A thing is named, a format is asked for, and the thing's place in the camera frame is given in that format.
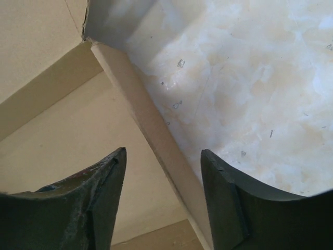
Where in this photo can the brown cardboard box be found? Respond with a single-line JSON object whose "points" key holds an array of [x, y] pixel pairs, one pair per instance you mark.
{"points": [[82, 78]]}

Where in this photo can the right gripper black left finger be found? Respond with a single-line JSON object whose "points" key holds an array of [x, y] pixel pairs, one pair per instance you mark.
{"points": [[78, 212]]}

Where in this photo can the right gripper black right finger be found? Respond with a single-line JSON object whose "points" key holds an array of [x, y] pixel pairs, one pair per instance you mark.
{"points": [[245, 213]]}

